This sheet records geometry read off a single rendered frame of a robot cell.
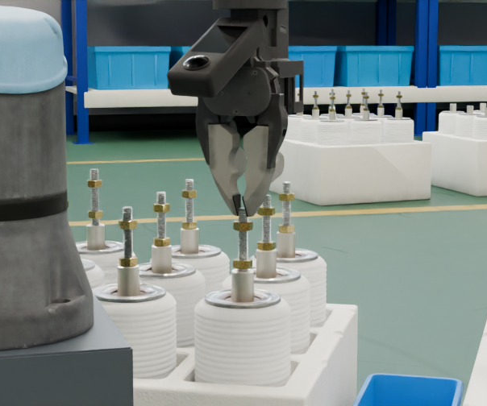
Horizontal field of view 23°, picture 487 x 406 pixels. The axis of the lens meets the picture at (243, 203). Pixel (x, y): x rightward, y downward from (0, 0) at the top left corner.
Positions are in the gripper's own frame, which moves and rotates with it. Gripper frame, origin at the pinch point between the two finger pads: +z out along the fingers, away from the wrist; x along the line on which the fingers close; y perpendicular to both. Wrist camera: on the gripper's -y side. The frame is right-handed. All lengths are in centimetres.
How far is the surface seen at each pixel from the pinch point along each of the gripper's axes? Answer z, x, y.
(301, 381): 16.8, -6.9, -0.4
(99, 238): 8.2, 28.0, 17.3
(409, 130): 13, 68, 252
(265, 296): 9.5, -1.7, 2.3
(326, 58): -6, 182, 456
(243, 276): 7.1, -0.5, -0.3
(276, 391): 16.8, -6.0, -4.4
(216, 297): 9.4, 2.2, -0.8
